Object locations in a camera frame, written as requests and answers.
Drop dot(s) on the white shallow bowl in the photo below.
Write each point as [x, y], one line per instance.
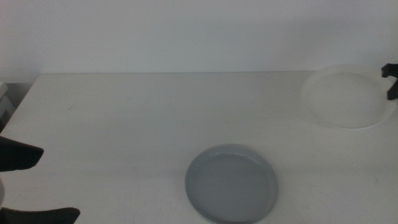
[345, 99]

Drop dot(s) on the grey shallow bowl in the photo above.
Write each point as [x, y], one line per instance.
[231, 186]

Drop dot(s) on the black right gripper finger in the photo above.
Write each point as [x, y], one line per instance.
[394, 91]
[390, 71]

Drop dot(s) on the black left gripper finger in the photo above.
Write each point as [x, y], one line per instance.
[37, 216]
[18, 155]

